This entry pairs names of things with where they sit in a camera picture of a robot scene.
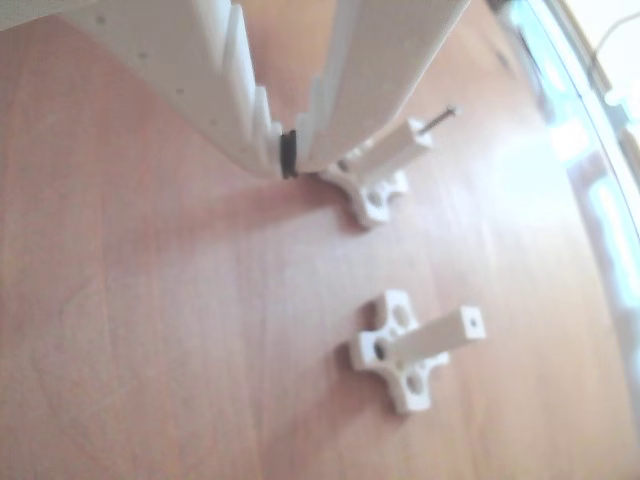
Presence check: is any silver metal screw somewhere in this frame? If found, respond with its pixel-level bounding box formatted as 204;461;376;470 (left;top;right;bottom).
421;104;462;137

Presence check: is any white cross-base post stand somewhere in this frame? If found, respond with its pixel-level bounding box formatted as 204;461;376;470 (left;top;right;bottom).
317;117;435;231
349;289;489;415

